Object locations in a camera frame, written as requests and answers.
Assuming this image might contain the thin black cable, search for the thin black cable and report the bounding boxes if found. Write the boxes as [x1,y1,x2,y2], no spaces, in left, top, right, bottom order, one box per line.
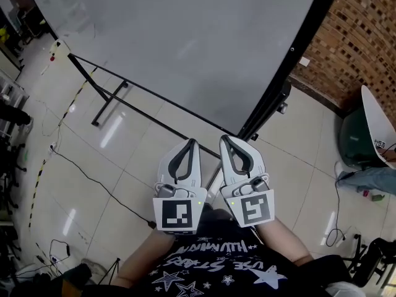
[324,171,347,249]

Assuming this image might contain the black tripod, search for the black tripod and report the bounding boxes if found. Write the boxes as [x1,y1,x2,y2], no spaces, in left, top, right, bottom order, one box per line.
[97,257,121,286]

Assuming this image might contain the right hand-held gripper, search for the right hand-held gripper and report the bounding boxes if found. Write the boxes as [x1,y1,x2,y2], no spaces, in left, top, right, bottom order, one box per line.
[218,134,275,228]

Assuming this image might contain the cream box with red button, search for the cream box with red button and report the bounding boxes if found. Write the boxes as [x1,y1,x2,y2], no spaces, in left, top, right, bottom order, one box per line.
[49,38,71,62]

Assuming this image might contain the white whiteboard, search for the white whiteboard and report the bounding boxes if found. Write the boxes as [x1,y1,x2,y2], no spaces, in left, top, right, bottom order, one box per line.
[26,0,343,191]

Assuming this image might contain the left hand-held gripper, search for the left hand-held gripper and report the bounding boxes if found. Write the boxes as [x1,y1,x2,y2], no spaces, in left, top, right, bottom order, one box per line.
[152,139,207,235]

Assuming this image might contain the white floor cable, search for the white floor cable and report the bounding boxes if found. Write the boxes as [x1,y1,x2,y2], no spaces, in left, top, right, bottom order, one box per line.
[40,99,62,137]

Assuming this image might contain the white shelf unit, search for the white shelf unit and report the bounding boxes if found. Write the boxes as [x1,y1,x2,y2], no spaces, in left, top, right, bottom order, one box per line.
[0,69,25,139]

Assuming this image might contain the black floor cable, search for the black floor cable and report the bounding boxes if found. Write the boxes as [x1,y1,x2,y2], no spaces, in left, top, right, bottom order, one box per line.
[52,148,157,228]

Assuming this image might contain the white round table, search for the white round table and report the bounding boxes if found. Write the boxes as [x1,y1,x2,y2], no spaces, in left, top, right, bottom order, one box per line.
[361,85,396,170]

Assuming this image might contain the black metal chair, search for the black metal chair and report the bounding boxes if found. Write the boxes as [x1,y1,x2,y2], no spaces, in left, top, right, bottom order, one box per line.
[349,233,396,287]

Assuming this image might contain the person's left forearm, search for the person's left forearm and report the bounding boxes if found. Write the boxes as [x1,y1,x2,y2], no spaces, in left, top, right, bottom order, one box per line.
[111,230,177,289]

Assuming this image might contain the black adapter cable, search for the black adapter cable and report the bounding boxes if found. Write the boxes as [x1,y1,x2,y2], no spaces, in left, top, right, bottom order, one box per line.
[35,239,71,272]

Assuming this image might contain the person's dark trousers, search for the person's dark trousers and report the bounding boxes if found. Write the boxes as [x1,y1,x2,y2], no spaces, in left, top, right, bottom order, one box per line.
[197,209,248,238]

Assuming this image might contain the person's black star-print shirt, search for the person's black star-print shirt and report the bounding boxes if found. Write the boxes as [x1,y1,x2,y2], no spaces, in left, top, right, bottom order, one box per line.
[83,224,353,297]

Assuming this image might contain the person's right forearm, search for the person's right forearm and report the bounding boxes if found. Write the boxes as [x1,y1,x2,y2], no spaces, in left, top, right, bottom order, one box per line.
[255,218,313,265]

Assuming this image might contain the yellow black floor tape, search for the yellow black floor tape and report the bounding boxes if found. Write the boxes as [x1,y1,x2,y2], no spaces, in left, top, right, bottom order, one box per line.
[58,66,98,126]
[27,159,47,228]

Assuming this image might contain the dark green chair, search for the dark green chair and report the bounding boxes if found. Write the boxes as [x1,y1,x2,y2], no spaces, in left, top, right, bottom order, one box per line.
[338,106,387,168]

